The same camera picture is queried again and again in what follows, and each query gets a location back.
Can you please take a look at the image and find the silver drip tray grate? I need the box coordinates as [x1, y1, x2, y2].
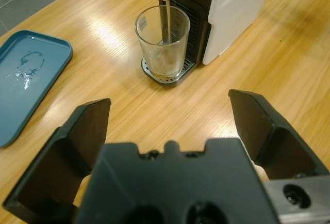
[140, 56, 195, 88]

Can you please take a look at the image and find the white coffee machine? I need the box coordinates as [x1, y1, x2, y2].
[154, 0, 278, 66]

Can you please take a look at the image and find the teal plastic tray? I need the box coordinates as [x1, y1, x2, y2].
[0, 29, 74, 149]

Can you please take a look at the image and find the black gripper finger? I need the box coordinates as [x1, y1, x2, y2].
[228, 89, 330, 181]
[2, 98, 112, 222]

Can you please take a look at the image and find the clear drinking glass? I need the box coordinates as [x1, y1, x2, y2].
[134, 5, 191, 78]

